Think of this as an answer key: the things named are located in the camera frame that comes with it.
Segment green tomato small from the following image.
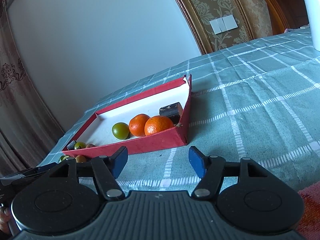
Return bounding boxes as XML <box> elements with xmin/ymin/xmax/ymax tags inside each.
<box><xmin>74</xmin><ymin>141</ymin><xmax>86</xmax><ymax>150</ymax></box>

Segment green cucumber cut piece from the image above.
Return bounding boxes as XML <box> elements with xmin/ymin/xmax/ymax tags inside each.
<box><xmin>58</xmin><ymin>155</ymin><xmax>71</xmax><ymax>163</ymax></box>

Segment orange mandarin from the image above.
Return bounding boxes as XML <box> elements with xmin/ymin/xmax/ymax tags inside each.
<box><xmin>129</xmin><ymin>114</ymin><xmax>150</xmax><ymax>137</ymax></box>
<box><xmin>144</xmin><ymin>115</ymin><xmax>174</xmax><ymax>136</ymax></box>

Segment dark cylinder piece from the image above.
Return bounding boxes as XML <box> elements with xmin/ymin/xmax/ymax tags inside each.
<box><xmin>159</xmin><ymin>102</ymin><xmax>183</xmax><ymax>125</ymax></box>
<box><xmin>66</xmin><ymin>140</ymin><xmax>76</xmax><ymax>151</ymax></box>

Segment left hand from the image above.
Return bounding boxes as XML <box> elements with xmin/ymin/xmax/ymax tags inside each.
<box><xmin>0</xmin><ymin>206</ymin><xmax>11</xmax><ymax>235</ymax></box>

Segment red shallow cardboard tray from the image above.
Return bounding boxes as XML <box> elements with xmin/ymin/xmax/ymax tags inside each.
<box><xmin>62</xmin><ymin>76</ymin><xmax>192</xmax><ymax>158</ymax></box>

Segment patterned brown curtain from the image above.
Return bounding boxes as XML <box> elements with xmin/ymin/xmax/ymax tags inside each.
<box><xmin>0</xmin><ymin>0</ymin><xmax>63</xmax><ymax>176</ymax></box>

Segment green plaid tablecloth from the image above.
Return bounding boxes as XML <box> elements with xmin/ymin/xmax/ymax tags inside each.
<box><xmin>42</xmin><ymin>27</ymin><xmax>319</xmax><ymax>190</ymax></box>

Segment pink floral towel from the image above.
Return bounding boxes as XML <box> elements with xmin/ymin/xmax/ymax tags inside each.
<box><xmin>297</xmin><ymin>181</ymin><xmax>320</xmax><ymax>240</ymax></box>

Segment ornate wallpaper panel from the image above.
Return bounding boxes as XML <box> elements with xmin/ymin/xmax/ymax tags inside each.
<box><xmin>176</xmin><ymin>0</ymin><xmax>254</xmax><ymax>55</ymax></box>

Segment wooden bed headboard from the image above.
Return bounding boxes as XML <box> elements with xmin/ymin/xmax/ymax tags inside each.
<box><xmin>265</xmin><ymin>0</ymin><xmax>309</xmax><ymax>35</ymax></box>

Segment white electric kettle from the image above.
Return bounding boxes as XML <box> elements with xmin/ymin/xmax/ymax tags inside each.
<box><xmin>304</xmin><ymin>0</ymin><xmax>320</xmax><ymax>51</ymax></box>

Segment white wall switch panel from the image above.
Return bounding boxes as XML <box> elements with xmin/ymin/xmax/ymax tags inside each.
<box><xmin>210</xmin><ymin>15</ymin><xmax>238</xmax><ymax>35</ymax></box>

